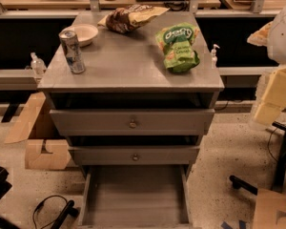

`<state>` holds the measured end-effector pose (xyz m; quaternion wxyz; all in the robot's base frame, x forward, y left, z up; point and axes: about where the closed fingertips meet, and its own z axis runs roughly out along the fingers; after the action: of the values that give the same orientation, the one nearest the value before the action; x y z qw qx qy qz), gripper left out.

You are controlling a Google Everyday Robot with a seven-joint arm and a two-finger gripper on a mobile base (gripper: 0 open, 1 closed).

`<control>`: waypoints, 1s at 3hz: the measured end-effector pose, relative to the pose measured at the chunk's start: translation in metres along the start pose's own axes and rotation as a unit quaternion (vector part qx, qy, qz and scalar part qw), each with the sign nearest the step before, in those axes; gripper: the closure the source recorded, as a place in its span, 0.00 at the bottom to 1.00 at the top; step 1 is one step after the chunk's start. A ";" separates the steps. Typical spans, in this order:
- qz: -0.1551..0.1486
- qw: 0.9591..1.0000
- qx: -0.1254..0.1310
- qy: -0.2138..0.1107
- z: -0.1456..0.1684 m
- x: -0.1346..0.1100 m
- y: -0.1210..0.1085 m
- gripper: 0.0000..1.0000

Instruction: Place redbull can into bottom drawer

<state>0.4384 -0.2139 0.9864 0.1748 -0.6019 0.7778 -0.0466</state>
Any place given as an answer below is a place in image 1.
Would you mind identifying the green chip bag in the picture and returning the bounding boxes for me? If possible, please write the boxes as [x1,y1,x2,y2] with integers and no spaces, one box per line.
[155,22,200,73]

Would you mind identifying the clear sanitizer bottle left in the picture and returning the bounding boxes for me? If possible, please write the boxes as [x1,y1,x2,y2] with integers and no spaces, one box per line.
[31,52,47,78]

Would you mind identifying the grey drawer cabinet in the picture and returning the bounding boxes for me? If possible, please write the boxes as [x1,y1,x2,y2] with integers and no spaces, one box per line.
[37,10,225,229]

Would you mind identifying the silver blue redbull can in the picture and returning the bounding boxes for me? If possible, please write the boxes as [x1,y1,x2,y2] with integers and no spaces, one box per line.
[59,30,86,74]

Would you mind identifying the grey top drawer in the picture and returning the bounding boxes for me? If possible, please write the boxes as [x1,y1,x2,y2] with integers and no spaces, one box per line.
[50,109,215,136]

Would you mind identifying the cardboard box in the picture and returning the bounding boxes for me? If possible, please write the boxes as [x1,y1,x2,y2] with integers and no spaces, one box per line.
[252,188,286,229]
[5,92,71,170]

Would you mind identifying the grey open bottom drawer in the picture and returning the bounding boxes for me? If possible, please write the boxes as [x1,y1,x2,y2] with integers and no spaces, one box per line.
[78,165,193,229]

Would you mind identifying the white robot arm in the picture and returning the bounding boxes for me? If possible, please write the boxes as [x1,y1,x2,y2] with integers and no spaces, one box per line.
[247,7,286,130]

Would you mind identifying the grey middle drawer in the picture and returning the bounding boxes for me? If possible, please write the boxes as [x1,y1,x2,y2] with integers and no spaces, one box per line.
[69,146,199,165]

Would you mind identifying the white bowl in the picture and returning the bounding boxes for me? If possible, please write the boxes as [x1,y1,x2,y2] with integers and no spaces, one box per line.
[66,24,98,47]

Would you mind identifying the clear pump bottle right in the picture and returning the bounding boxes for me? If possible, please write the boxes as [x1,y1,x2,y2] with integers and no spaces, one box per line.
[211,44,220,68]

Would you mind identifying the cardboard box right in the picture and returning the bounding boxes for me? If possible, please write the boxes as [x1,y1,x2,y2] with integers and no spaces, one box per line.
[252,188,286,229]

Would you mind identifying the black cable on floor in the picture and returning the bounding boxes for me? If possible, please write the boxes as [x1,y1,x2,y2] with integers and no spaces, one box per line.
[31,194,80,229]

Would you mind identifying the brown chip bag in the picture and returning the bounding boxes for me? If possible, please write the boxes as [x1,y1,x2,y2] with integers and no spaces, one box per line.
[97,4,169,33]

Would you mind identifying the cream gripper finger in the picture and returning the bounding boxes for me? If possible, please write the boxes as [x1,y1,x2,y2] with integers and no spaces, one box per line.
[253,65,286,126]

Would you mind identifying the cardboard box left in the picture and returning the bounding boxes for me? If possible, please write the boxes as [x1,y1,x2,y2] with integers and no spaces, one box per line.
[5,92,71,170]

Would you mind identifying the black stand right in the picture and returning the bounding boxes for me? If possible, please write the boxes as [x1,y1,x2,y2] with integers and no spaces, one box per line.
[229,121,286,195]

